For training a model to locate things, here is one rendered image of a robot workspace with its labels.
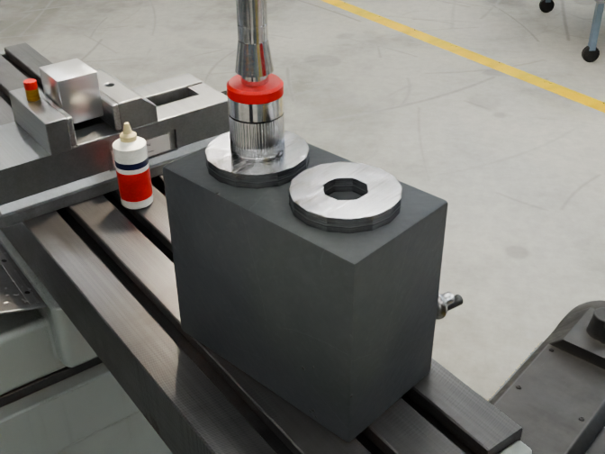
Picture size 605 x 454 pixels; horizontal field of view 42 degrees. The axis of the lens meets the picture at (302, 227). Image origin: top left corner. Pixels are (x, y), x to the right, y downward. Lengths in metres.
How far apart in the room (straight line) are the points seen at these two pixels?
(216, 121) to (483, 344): 1.32
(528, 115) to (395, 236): 2.96
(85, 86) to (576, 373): 0.83
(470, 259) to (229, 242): 1.93
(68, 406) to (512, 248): 1.80
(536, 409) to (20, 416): 0.72
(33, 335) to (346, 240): 0.55
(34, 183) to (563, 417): 0.80
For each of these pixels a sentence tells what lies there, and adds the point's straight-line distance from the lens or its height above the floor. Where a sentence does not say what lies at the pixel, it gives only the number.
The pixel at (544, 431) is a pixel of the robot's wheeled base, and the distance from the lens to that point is 1.22.
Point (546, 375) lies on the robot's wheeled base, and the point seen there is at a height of 0.59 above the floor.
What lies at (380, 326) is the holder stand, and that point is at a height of 1.04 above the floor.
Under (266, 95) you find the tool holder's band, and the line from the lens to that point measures 0.65.
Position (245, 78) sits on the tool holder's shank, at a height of 1.20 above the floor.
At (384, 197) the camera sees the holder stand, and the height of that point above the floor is 1.13.
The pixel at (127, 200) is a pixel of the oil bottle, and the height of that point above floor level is 0.95.
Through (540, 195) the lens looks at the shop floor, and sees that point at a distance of 2.95.
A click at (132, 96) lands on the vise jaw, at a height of 1.04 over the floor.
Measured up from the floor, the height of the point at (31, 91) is 1.06.
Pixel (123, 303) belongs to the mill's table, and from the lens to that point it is 0.86.
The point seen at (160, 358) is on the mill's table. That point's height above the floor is 0.93.
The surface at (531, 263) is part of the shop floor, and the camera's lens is 2.59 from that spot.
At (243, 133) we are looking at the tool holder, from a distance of 0.66.
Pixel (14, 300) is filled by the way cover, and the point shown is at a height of 0.87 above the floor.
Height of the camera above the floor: 1.45
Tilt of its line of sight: 33 degrees down
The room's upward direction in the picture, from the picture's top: 1 degrees counter-clockwise
